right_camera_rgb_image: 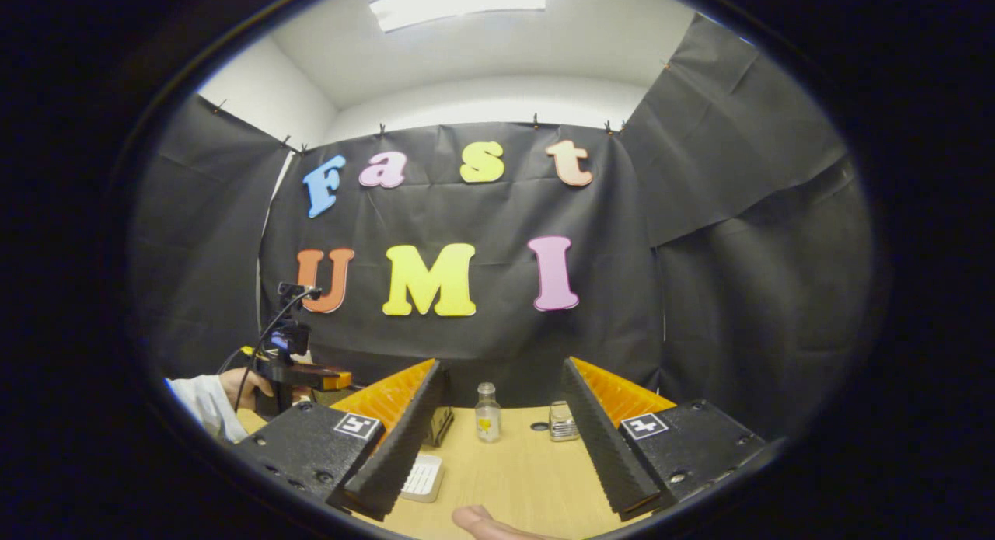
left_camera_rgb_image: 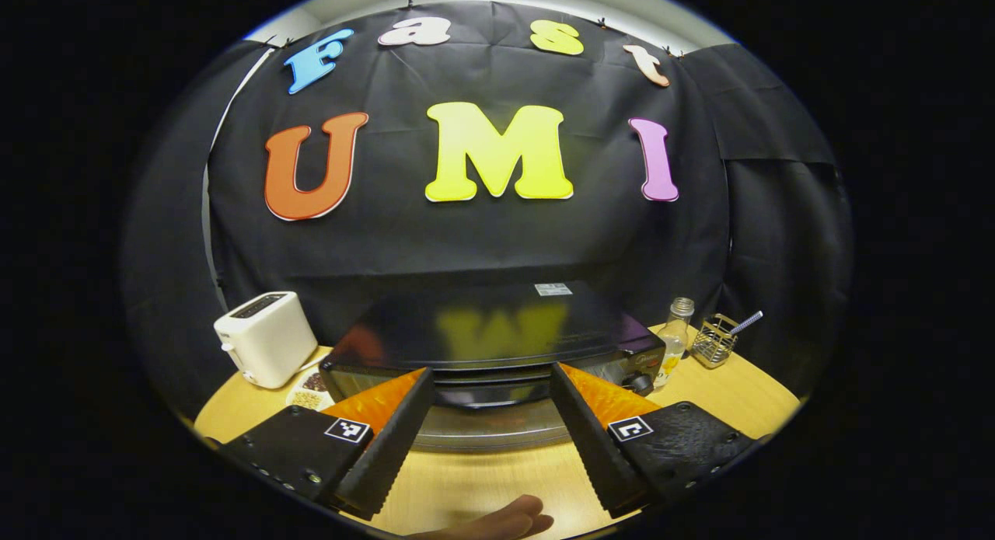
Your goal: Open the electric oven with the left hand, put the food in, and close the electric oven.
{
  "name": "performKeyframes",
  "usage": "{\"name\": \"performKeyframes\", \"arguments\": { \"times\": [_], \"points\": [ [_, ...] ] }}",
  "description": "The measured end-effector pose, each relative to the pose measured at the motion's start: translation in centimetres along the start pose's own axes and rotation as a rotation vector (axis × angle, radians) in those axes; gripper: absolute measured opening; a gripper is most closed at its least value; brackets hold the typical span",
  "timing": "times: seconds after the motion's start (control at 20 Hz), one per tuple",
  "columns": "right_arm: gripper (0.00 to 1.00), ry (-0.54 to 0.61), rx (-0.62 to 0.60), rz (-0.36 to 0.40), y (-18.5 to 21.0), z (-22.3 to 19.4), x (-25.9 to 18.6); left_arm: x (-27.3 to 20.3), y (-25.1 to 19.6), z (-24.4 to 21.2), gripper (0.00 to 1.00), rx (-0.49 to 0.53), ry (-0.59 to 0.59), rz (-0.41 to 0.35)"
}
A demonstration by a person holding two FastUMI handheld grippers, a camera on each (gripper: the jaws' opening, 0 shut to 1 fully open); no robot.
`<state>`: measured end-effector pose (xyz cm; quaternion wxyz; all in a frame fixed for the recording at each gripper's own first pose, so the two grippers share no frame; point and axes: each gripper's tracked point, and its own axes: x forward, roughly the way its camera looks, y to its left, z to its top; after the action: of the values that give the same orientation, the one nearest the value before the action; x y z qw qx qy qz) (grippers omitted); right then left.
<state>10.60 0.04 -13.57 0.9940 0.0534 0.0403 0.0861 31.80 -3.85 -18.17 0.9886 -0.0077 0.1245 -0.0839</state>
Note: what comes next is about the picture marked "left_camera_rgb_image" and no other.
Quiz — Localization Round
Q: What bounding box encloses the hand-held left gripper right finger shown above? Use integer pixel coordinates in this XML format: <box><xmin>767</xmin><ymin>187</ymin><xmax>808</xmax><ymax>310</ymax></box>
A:
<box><xmin>550</xmin><ymin>361</ymin><xmax>759</xmax><ymax>519</ymax></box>

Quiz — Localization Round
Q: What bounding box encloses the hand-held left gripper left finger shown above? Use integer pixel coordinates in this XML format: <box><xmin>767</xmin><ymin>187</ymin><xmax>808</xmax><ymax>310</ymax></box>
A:
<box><xmin>220</xmin><ymin>367</ymin><xmax>435</xmax><ymax>521</ymax></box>

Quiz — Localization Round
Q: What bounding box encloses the black electric oven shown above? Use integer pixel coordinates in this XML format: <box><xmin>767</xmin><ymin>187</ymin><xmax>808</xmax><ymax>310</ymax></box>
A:
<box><xmin>319</xmin><ymin>281</ymin><xmax>668</xmax><ymax>451</ymax></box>

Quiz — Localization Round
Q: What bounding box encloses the small white plate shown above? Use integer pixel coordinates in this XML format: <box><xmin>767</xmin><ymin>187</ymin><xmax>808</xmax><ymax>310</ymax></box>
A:
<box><xmin>285</xmin><ymin>369</ymin><xmax>337</xmax><ymax>411</ymax></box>

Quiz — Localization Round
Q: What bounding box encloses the clear glass bottle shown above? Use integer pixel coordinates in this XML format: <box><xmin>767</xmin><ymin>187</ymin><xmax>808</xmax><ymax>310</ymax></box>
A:
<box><xmin>653</xmin><ymin>297</ymin><xmax>696</xmax><ymax>389</ymax></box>

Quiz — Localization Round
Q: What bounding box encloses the white toaster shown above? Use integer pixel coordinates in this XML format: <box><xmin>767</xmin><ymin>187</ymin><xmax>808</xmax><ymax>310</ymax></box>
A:
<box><xmin>214</xmin><ymin>291</ymin><xmax>319</xmax><ymax>390</ymax></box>

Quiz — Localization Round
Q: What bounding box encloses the black backdrop cloth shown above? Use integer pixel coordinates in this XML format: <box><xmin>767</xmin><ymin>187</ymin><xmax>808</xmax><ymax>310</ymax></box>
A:
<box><xmin>120</xmin><ymin>0</ymin><xmax>854</xmax><ymax>416</ymax></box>

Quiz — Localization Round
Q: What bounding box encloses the wire mesh holder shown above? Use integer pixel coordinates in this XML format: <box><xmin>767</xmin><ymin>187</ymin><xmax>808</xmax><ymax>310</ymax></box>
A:
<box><xmin>690</xmin><ymin>313</ymin><xmax>739</xmax><ymax>369</ymax></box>

